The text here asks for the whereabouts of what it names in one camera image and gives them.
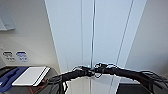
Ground white wardrobe door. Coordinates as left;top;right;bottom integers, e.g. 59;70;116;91
51;0;94;94
92;0;134;94

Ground orange folding stand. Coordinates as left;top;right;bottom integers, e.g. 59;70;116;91
29;83;51;94

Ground white flat board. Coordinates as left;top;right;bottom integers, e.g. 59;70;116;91
11;66;48;88

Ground white wardrobe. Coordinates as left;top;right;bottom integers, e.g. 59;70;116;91
43;0;148;94

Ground blue flat item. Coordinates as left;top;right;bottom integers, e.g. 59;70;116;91
0;66;29;93

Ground white wall shelf box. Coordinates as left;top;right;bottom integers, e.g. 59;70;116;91
0;3;17;32

